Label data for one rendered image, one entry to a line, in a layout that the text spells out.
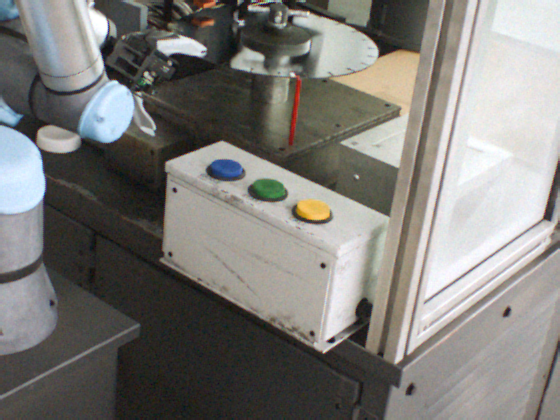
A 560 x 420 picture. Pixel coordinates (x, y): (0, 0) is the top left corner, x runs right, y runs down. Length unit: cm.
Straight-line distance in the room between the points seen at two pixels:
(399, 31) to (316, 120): 72
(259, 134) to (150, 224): 22
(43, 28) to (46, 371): 38
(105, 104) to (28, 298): 24
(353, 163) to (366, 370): 30
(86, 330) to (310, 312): 27
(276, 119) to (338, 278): 46
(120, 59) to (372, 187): 39
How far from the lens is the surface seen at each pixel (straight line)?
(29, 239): 115
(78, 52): 117
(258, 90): 163
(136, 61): 141
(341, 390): 133
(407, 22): 227
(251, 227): 123
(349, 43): 165
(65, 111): 122
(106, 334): 123
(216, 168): 127
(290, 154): 147
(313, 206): 120
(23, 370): 117
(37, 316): 120
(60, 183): 156
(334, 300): 119
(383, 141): 143
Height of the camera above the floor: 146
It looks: 28 degrees down
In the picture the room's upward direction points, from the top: 7 degrees clockwise
